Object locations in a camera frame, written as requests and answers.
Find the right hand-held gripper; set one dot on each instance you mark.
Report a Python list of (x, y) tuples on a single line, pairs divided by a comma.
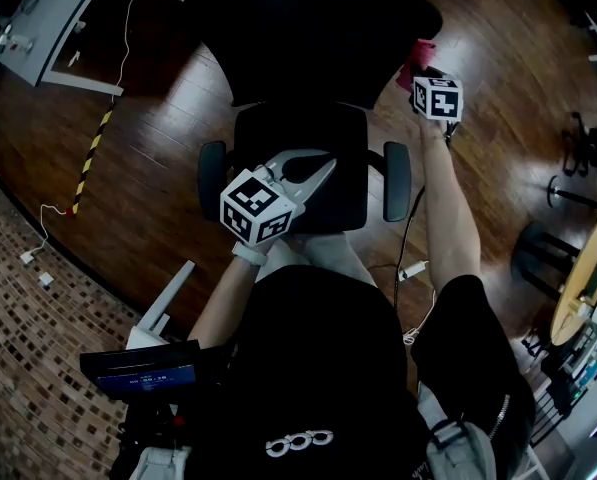
[(443, 100)]

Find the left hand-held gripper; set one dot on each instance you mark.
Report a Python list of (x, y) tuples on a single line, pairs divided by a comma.
[(250, 203)]

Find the pink cloth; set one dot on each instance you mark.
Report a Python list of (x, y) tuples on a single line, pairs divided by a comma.
[(420, 55)]

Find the black mesh chair backrest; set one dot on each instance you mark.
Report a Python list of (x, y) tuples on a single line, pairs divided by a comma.
[(313, 43)]

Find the grey shoulder bag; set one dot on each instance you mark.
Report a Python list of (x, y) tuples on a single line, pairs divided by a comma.
[(460, 455)]

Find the person's right forearm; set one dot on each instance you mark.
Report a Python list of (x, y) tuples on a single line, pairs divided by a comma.
[(450, 218)]

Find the person's left forearm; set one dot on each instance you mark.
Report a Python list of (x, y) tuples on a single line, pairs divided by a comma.
[(223, 303)]

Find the black chair seat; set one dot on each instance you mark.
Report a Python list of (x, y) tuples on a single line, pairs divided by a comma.
[(298, 128)]

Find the black chair armrest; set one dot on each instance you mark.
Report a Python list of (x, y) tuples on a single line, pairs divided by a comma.
[(396, 183), (212, 178)]

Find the person's light trousers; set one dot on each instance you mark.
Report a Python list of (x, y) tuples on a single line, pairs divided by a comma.
[(328, 258)]

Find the white wristband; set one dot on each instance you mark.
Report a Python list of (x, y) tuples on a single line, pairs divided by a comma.
[(250, 254)]

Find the black coat rack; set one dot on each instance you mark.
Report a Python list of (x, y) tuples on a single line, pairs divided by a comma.
[(555, 193)]

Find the black stool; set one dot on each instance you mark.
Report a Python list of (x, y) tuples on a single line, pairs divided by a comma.
[(538, 253)]

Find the person in black vest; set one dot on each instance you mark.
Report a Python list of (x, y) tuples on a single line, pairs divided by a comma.
[(318, 368)]

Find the yellow black striped floor strip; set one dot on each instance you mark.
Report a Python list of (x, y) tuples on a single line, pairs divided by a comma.
[(92, 153)]

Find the round wooden table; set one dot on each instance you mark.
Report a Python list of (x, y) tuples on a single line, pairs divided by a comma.
[(585, 278)]

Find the black screen device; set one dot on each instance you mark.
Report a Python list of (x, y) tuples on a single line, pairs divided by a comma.
[(143, 373)]

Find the white floor adapter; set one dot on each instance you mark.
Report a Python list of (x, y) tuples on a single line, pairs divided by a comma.
[(46, 280), (26, 258)]

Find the grey desk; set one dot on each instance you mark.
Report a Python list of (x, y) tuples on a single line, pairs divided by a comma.
[(58, 13)]

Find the clear plastic bottle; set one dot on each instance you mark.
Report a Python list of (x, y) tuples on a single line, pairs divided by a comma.
[(18, 43)]

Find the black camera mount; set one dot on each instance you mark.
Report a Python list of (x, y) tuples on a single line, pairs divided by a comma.
[(153, 428)]

